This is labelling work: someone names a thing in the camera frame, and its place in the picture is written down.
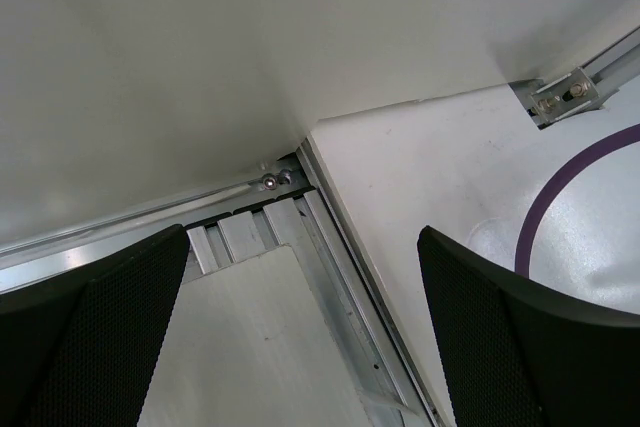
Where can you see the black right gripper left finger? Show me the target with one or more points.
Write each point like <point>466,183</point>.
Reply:
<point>80,348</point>

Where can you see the aluminium frame rail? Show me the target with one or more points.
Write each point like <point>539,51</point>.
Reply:
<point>274,324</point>

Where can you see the aluminium corner bracket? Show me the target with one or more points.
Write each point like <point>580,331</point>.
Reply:
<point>569,95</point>

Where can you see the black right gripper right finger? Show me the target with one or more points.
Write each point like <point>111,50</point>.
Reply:
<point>517,353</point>

